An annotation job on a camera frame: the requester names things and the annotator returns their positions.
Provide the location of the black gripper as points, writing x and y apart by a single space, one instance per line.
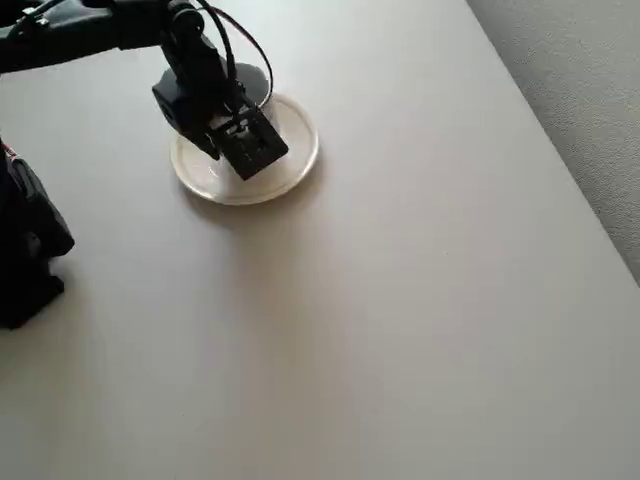
202 141

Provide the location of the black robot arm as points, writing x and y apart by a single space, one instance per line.
75 35

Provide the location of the cream ceramic saucer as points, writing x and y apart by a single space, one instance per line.
295 160

